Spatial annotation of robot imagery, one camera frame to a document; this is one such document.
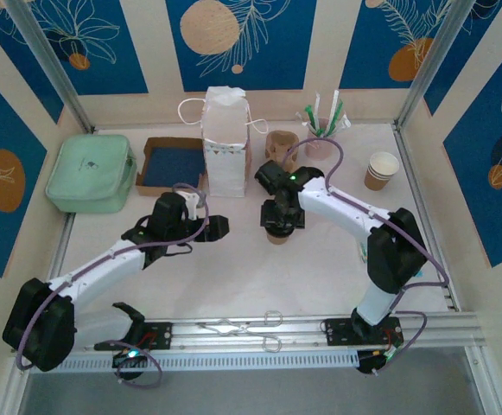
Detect mint green lunch bag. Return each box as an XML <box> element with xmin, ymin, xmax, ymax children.
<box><xmin>45</xmin><ymin>133</ymin><xmax>140</xmax><ymax>214</ymax></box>

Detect pink straw holder cup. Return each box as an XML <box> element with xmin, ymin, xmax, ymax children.
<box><xmin>305</xmin><ymin>124</ymin><xmax>334</xmax><ymax>161</ymax></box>

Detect white paper takeout bag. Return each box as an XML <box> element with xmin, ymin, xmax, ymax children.
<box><xmin>177</xmin><ymin>85</ymin><xmax>270</xmax><ymax>199</ymax></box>

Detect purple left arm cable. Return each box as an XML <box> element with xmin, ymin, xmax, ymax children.
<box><xmin>15</xmin><ymin>183</ymin><xmax>211</xmax><ymax>388</ymax></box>

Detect brown cardboard tray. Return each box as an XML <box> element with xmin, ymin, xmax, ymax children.
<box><xmin>135</xmin><ymin>137</ymin><xmax>207</xmax><ymax>200</ymax></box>

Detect white slotted cable duct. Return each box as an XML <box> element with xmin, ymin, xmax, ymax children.
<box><xmin>60</xmin><ymin>350</ymin><xmax>360</xmax><ymax>374</ymax></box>

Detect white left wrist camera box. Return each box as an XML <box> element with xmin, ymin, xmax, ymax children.
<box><xmin>176</xmin><ymin>189</ymin><xmax>204</xmax><ymax>220</ymax></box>

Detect aluminium frame post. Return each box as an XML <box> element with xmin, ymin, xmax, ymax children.
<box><xmin>393</xmin><ymin>0</ymin><xmax>480</xmax><ymax>131</ymax></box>
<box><xmin>3</xmin><ymin>0</ymin><xmax>96</xmax><ymax>133</ymax></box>

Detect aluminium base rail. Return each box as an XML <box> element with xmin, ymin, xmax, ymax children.
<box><xmin>71</xmin><ymin>311</ymin><xmax>485</xmax><ymax>354</ymax></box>

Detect green drinking straw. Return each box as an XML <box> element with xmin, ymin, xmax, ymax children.
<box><xmin>304</xmin><ymin>105</ymin><xmax>321</xmax><ymax>136</ymax></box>
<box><xmin>328</xmin><ymin>99</ymin><xmax>346</xmax><ymax>135</ymax></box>

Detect dark blue napkin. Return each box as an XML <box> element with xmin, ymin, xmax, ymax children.
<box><xmin>140</xmin><ymin>146</ymin><xmax>207</xmax><ymax>190</ymax></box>

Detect black controller board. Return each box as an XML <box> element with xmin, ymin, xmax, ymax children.
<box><xmin>111</xmin><ymin>348</ymin><xmax>149</xmax><ymax>369</ymax></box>
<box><xmin>357</xmin><ymin>348</ymin><xmax>401</xmax><ymax>376</ymax></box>

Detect metal tongs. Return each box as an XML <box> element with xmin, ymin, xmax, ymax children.
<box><xmin>196</xmin><ymin>310</ymin><xmax>284</xmax><ymax>354</ymax></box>

